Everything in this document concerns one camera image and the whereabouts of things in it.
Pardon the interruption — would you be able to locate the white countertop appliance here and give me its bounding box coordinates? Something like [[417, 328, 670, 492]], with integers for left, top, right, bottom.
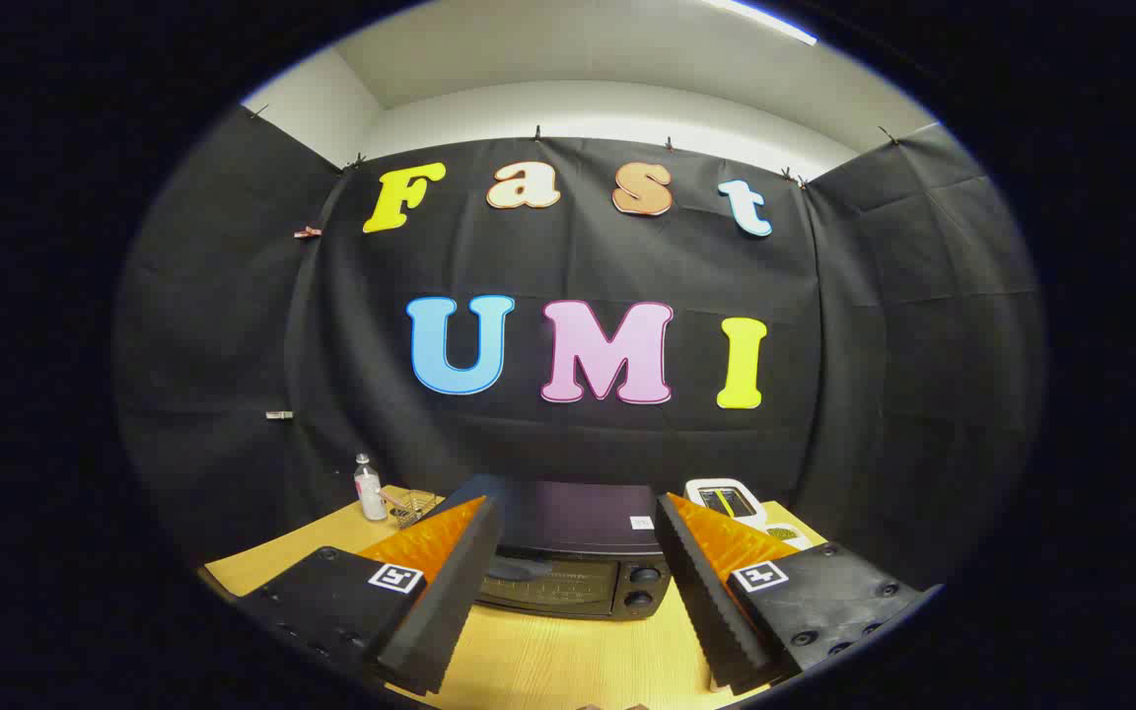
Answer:
[[684, 478, 767, 525]]

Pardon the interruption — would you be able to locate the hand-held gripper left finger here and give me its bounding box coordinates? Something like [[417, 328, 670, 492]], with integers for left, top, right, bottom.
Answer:
[[233, 496, 504, 696]]

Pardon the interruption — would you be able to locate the black toaster oven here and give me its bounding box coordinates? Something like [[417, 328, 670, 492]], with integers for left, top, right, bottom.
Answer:
[[430, 475, 675, 621]]

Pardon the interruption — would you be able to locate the small wire basket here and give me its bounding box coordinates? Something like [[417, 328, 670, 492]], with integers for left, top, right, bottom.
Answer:
[[381, 487, 439, 530]]

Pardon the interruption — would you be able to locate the clear plastic bottle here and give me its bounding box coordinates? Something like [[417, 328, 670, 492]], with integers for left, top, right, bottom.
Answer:
[[354, 454, 389, 522]]

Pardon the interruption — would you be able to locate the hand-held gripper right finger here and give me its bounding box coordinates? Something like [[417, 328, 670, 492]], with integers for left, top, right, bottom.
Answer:
[[654, 493, 929, 696]]

